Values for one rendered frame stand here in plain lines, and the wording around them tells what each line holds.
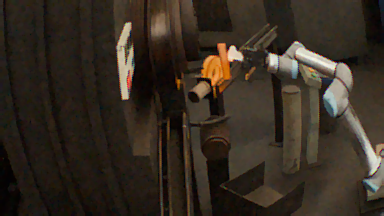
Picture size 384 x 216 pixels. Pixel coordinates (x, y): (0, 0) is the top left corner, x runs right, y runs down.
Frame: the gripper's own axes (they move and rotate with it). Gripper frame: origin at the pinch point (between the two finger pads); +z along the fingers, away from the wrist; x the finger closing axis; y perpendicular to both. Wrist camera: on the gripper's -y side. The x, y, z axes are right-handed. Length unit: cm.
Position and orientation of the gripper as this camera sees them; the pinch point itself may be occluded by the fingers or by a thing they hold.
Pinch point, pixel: (223, 56)
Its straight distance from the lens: 265.2
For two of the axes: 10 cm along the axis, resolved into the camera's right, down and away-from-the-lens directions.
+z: -9.9, -1.4, -0.9
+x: 0.2, 4.2, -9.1
